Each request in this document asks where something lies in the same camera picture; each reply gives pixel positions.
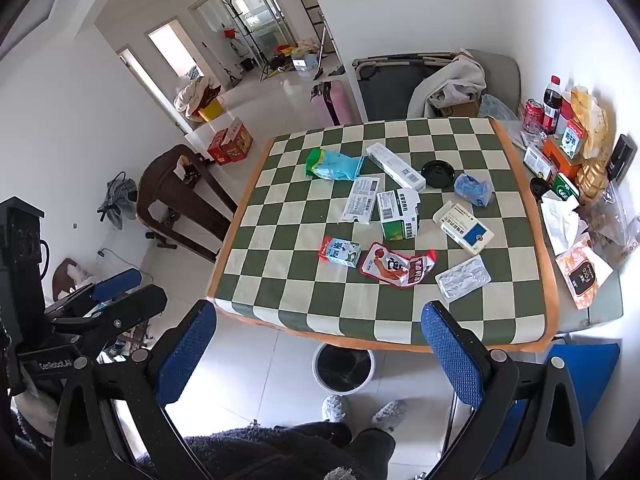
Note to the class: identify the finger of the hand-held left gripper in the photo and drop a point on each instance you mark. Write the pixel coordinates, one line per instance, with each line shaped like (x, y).
(117, 278)
(130, 305)

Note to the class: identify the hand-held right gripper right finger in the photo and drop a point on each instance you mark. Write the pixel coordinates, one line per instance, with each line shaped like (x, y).
(452, 355)

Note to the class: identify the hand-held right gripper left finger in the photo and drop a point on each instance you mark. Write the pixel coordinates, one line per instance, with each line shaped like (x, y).
(187, 355)

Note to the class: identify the silver blister pack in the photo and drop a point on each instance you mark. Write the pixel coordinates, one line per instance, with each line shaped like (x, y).
(462, 277)

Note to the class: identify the red snack wrapper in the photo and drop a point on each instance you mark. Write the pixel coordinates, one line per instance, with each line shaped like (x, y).
(397, 266)

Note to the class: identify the white round trash bin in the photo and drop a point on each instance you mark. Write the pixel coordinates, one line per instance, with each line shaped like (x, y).
(316, 375)

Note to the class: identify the green white medicine box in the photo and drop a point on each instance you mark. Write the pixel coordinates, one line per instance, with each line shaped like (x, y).
(398, 215)

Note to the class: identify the small blue white milk carton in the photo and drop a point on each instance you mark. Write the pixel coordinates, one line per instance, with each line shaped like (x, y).
(340, 251)

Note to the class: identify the grey cloth bag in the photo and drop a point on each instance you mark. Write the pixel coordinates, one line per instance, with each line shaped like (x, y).
(116, 200)

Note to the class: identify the grey fluffy right slipper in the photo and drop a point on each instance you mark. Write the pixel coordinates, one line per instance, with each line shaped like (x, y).
(390, 414)

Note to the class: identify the grey fluffy slipper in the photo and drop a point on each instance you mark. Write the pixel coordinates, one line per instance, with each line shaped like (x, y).
(334, 407)
(390, 414)

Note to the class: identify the dark wooden chair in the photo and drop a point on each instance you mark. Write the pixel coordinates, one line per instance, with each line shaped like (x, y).
(170, 195)

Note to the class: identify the black bin liner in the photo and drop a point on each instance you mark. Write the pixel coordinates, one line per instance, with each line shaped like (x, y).
(344, 366)

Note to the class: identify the person's left leg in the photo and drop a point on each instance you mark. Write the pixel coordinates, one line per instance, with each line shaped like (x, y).
(260, 452)

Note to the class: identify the person's leg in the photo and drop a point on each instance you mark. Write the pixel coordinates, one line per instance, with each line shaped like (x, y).
(372, 452)
(260, 452)

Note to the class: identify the person's right leg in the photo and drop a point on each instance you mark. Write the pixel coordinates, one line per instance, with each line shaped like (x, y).
(372, 452)

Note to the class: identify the grey fluffy left slipper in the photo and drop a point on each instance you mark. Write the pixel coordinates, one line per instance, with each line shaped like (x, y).
(334, 407)

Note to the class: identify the blue chair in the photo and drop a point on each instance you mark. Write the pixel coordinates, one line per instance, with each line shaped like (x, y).
(590, 375)

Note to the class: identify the green checkered table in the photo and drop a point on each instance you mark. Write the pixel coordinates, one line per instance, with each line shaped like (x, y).
(280, 240)

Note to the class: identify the orange white snack packet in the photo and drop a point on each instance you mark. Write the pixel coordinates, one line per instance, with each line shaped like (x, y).
(582, 272)

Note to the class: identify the red cardboard box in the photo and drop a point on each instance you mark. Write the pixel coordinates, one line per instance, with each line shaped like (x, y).
(239, 141)
(218, 149)

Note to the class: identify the crumpled blue plastic bag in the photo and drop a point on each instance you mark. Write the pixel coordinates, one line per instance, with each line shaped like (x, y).
(472, 189)

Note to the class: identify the white tissue paper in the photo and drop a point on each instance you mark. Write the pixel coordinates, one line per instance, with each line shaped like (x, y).
(562, 222)

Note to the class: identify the flat white printed card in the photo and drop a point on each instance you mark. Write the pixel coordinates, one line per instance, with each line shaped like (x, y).
(361, 200)

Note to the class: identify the black round lid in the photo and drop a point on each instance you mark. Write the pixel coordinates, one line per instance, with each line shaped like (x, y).
(436, 174)

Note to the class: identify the small black round cap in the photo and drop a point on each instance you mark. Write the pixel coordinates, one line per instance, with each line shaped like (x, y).
(539, 189)

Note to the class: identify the yellow bin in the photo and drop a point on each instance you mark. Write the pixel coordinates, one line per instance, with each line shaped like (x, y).
(211, 110)

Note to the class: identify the pile of light clothes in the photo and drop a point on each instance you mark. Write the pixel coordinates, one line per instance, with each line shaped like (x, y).
(192, 95)

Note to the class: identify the long white box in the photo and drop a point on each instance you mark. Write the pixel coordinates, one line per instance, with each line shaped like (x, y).
(395, 165)

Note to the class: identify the green white packet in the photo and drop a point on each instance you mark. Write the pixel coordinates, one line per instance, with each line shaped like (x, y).
(566, 187)

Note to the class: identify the white blue packet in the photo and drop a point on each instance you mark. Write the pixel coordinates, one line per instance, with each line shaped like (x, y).
(539, 162)

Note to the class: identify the gold foil package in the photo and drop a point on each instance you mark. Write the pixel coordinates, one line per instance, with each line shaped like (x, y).
(592, 180)

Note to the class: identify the green blue snack bag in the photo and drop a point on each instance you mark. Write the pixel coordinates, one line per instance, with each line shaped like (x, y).
(332, 164)

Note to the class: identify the orange box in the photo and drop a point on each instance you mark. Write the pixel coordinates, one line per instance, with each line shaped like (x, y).
(557, 155)

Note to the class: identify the white green drink carton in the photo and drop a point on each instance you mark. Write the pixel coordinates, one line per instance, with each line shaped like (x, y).
(571, 139)

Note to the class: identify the brown cardboard box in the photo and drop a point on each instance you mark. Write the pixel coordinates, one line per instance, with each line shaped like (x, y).
(462, 108)

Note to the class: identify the black bucket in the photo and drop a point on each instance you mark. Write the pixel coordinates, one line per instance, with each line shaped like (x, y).
(247, 64)

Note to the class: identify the clear bluish plastic bag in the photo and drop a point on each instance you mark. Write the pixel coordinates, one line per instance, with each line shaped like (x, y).
(497, 107)

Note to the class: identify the red drink can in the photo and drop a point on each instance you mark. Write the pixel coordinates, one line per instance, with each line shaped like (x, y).
(532, 116)

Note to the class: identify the black box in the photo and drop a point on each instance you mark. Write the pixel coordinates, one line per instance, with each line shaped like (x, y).
(622, 157)

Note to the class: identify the cola bottle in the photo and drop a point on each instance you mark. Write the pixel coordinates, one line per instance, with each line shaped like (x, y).
(551, 105)

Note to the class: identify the dark grey folding bed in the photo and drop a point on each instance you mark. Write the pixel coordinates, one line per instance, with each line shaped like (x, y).
(385, 87)

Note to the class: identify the yellow bread bag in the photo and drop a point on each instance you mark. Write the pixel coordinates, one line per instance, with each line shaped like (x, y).
(590, 115)

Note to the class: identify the white jacket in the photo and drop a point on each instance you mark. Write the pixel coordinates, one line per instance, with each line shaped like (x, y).
(455, 77)

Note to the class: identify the pink suitcase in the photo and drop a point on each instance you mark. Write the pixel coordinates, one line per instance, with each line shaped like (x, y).
(334, 102)

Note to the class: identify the black coat rack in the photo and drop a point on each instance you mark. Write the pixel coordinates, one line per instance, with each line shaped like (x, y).
(245, 25)

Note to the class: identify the grey armchair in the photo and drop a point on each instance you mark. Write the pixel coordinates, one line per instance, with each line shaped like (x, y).
(502, 72)

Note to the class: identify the glass sliding door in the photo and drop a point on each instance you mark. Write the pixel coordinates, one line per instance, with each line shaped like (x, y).
(240, 15)

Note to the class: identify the mop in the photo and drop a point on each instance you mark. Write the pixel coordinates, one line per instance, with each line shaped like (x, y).
(324, 50)

